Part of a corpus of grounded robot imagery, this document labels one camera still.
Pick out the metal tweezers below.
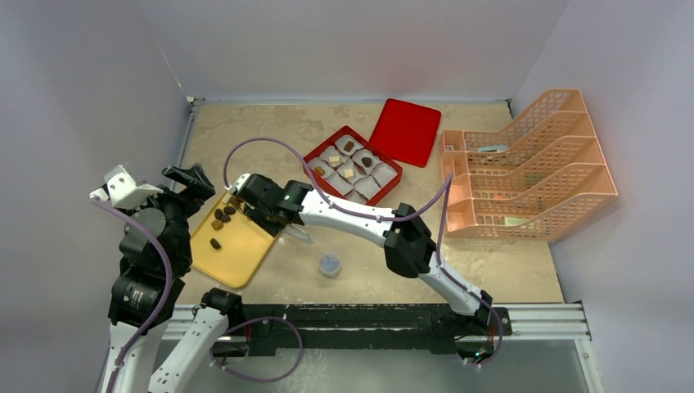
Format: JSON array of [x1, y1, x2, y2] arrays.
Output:
[[282, 224, 313, 245]]

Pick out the red compartment box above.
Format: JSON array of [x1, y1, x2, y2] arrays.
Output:
[[304, 126, 403, 206]]

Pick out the red box lid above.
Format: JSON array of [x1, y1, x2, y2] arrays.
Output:
[[369, 98, 442, 168]]

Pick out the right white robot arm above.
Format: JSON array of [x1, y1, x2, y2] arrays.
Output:
[[227, 174, 493, 333]]

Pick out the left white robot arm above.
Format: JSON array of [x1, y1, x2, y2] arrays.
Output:
[[89, 164, 246, 392]]

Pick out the dark oval chocolate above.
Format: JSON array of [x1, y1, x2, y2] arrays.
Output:
[[210, 237, 222, 250]]

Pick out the yellow plastic tray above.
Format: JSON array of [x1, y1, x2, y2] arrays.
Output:
[[191, 191, 284, 289]]

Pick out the small clear round container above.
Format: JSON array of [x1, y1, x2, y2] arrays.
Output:
[[318, 252, 341, 278]]

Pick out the orange mesh file organizer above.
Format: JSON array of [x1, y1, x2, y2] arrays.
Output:
[[439, 88, 618, 242]]

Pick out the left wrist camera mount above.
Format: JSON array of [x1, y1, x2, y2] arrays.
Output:
[[89, 164, 163, 210]]

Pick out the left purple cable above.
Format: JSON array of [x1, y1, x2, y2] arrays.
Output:
[[89, 197, 174, 393]]

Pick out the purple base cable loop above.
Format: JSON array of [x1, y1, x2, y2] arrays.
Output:
[[209, 316, 302, 384]]

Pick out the black metal base rail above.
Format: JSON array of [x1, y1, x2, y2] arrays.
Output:
[[162, 301, 592, 359]]

